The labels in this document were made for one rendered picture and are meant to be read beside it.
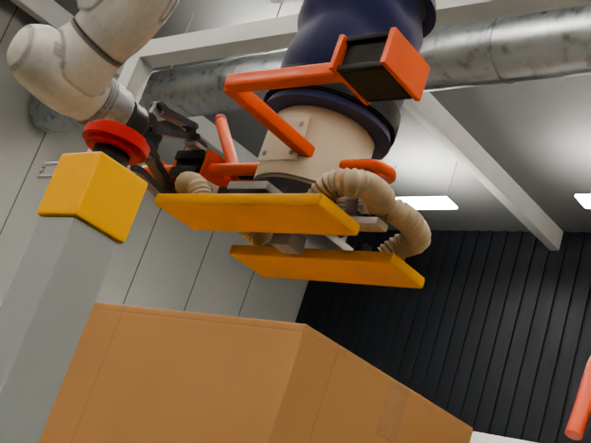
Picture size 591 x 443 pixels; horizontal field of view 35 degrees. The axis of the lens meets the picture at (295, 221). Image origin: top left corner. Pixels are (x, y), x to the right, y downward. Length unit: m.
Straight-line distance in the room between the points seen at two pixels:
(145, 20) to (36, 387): 0.71
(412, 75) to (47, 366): 0.54
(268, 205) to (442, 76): 6.93
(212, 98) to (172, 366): 8.89
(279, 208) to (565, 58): 6.39
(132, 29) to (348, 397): 0.65
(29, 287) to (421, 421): 0.59
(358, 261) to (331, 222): 0.15
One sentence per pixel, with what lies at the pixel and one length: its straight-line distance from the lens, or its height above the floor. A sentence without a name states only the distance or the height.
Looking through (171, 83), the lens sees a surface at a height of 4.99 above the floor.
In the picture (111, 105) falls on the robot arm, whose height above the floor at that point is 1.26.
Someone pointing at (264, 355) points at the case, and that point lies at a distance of 1.12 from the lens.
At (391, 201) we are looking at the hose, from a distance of 1.37.
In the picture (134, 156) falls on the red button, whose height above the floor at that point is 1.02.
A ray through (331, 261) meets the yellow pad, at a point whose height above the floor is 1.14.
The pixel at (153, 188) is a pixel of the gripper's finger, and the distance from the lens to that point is 1.63.
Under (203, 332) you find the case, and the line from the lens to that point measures 1.21.
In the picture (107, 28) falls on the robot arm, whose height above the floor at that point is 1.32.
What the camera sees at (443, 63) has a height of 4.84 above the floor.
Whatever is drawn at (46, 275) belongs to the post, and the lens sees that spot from 0.92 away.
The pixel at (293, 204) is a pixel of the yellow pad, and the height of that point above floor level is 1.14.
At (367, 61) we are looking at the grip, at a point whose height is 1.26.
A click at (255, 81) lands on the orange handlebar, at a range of 1.29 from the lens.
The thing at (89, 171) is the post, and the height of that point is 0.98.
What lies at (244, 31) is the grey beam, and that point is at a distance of 5.16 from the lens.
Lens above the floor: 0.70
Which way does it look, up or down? 19 degrees up
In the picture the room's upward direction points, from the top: 19 degrees clockwise
